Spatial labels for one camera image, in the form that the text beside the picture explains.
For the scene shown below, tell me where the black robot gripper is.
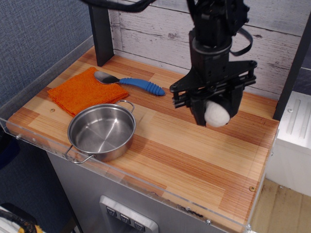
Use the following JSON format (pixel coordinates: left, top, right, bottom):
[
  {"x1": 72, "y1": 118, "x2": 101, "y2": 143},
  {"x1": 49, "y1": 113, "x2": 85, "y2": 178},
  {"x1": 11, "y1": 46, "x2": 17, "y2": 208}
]
[{"x1": 170, "y1": 30, "x2": 257, "y2": 126}]

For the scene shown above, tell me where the white plush ball toy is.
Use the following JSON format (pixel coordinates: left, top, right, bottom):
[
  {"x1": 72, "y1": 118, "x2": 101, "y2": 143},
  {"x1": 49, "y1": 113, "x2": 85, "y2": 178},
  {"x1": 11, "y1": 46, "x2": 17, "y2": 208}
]
[{"x1": 204, "y1": 100, "x2": 230, "y2": 127}]

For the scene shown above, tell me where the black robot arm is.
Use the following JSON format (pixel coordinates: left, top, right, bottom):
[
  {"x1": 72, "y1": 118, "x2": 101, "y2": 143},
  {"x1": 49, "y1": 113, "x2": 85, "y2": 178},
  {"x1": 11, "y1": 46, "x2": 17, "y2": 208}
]
[{"x1": 170, "y1": 0, "x2": 257, "y2": 127}]

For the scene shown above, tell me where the white side cabinet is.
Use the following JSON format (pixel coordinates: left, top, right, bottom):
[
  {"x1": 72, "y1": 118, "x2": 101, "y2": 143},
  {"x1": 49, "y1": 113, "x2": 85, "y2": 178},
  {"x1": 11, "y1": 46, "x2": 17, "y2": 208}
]
[{"x1": 266, "y1": 91, "x2": 311, "y2": 196}]

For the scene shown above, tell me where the stainless steel pot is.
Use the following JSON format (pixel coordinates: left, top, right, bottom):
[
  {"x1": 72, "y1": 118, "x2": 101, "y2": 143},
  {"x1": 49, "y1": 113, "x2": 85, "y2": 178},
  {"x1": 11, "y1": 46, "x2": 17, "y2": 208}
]
[{"x1": 65, "y1": 100, "x2": 136, "y2": 164}]

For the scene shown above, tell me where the orange folded cloth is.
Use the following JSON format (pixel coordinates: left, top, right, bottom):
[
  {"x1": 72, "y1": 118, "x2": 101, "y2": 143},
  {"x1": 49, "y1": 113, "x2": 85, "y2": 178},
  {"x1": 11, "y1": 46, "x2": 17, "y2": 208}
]
[{"x1": 48, "y1": 67, "x2": 129, "y2": 117}]

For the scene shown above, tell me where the grey cabinet with buttons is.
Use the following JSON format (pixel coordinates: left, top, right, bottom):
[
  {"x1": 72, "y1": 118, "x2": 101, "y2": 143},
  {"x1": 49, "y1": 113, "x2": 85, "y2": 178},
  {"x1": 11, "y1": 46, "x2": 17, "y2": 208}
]
[{"x1": 48, "y1": 153, "x2": 246, "y2": 233}]

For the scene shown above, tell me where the yellow object at corner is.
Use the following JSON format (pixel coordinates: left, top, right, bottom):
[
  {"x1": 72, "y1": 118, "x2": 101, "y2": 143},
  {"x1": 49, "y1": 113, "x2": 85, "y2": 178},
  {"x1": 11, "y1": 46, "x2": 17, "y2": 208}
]
[{"x1": 18, "y1": 225, "x2": 43, "y2": 233}]

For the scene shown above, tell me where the dark right vertical post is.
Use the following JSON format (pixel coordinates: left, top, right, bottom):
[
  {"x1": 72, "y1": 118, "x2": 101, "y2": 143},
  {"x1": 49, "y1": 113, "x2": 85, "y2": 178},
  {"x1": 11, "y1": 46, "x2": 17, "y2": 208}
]
[{"x1": 273, "y1": 15, "x2": 311, "y2": 121}]

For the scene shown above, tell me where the dark vertical post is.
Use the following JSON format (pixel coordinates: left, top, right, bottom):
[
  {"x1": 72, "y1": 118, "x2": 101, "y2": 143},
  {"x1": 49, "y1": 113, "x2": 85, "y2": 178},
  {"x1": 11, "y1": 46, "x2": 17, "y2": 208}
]
[
  {"x1": 273, "y1": 15, "x2": 311, "y2": 121},
  {"x1": 88, "y1": 4, "x2": 114, "y2": 67}
]

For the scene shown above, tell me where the blue handled metal spoon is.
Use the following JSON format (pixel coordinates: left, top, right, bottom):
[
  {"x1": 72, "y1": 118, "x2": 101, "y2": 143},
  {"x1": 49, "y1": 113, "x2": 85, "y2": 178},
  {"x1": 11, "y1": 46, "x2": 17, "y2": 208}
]
[{"x1": 94, "y1": 71, "x2": 165, "y2": 96}]

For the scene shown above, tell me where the dark left vertical post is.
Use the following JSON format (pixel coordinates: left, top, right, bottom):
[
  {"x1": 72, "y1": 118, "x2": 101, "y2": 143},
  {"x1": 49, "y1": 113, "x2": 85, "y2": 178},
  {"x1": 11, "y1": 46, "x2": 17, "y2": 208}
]
[{"x1": 88, "y1": 4, "x2": 114, "y2": 67}]

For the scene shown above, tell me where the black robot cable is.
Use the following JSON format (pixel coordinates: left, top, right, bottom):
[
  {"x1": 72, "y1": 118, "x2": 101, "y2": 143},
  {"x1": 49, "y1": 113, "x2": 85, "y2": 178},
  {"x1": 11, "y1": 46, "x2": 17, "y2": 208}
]
[{"x1": 80, "y1": 0, "x2": 158, "y2": 13}]

